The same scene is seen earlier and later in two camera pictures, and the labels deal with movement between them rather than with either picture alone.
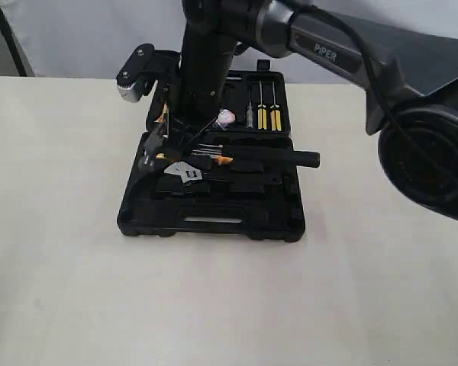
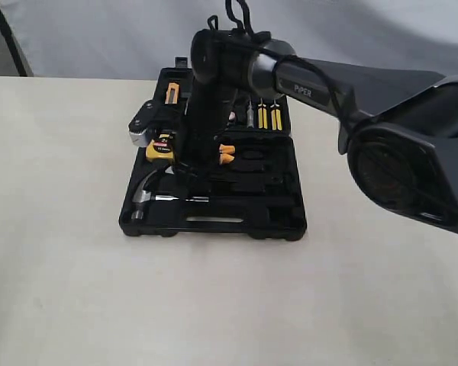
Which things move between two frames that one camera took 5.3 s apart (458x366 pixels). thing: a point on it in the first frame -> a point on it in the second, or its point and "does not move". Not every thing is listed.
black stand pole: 2,24 does not move
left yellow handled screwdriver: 262,112 does not move
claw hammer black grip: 272,156 -> 143,199
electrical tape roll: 226,116 does not move
